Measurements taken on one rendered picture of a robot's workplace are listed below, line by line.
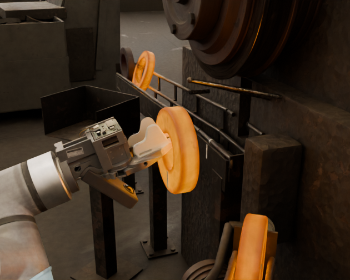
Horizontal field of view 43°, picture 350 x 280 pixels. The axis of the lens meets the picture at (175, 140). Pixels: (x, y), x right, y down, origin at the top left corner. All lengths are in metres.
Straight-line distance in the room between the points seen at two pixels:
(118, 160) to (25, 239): 0.19
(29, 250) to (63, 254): 1.27
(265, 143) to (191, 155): 0.23
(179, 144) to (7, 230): 0.30
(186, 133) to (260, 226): 0.19
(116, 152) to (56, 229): 1.42
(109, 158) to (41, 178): 0.11
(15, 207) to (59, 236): 1.36
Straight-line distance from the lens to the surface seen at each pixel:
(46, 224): 2.18
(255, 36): 0.88
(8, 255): 0.68
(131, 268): 1.84
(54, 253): 1.99
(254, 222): 0.67
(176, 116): 0.75
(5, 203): 0.74
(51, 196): 0.74
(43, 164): 0.74
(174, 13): 1.08
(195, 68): 1.46
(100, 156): 0.73
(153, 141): 0.76
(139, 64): 2.02
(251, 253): 0.64
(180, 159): 0.73
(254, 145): 0.91
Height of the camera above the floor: 1.14
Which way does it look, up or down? 22 degrees down
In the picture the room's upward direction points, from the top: straight up
